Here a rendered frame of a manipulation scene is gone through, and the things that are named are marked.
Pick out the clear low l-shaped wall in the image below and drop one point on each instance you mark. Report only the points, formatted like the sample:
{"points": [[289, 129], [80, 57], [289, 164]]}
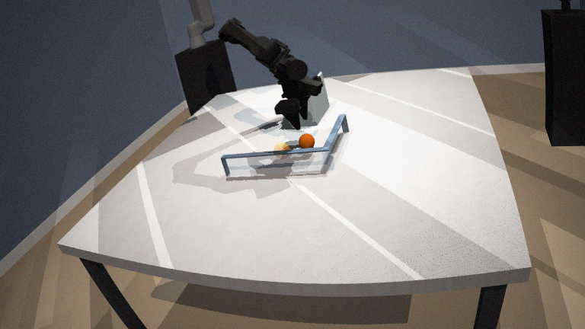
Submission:
{"points": [[292, 163]]}

